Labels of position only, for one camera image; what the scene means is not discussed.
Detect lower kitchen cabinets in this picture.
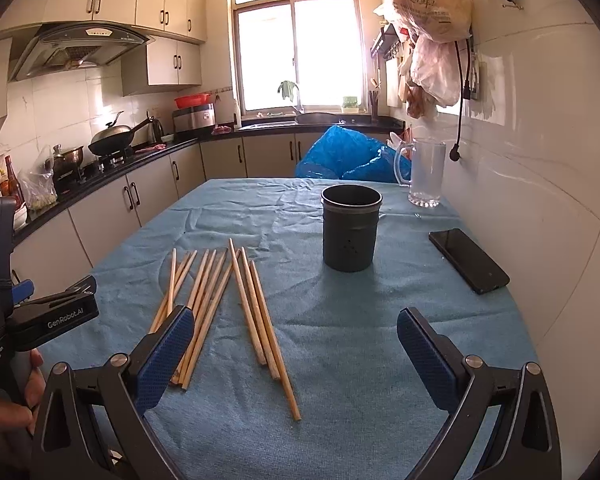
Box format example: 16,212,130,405
12,130,323,296

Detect kitchen cabinets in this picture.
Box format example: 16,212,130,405
12,130,323,296
0,0,207,130

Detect upper kitchen cabinets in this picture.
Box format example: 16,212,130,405
0,0,207,130

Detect kitchen faucet with cloth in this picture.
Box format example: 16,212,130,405
277,79,303,115

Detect person's left hand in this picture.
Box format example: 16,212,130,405
0,349,46,464

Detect sauce bottle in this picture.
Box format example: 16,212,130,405
5,155,24,209

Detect steel pot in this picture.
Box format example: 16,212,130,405
53,144,84,174

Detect black smartphone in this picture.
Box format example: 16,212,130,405
428,228,509,295

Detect black wok with lid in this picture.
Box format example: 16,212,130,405
88,112,155,157

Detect blue table cloth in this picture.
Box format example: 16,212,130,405
42,179,535,479

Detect red basin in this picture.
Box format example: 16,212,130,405
175,92,211,110

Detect range hood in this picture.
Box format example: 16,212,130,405
10,22,149,81

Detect dark cylindrical utensil holder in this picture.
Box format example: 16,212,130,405
321,184,382,273

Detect clear glass mug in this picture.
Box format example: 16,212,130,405
393,139,445,208

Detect blue plastic bag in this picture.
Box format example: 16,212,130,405
294,125,398,183

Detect hanging white plastic bag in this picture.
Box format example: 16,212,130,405
411,36,460,107

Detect hanging printed plastic bag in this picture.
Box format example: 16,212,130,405
392,0,474,44

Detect black cable with plug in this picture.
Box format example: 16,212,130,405
448,39,474,163

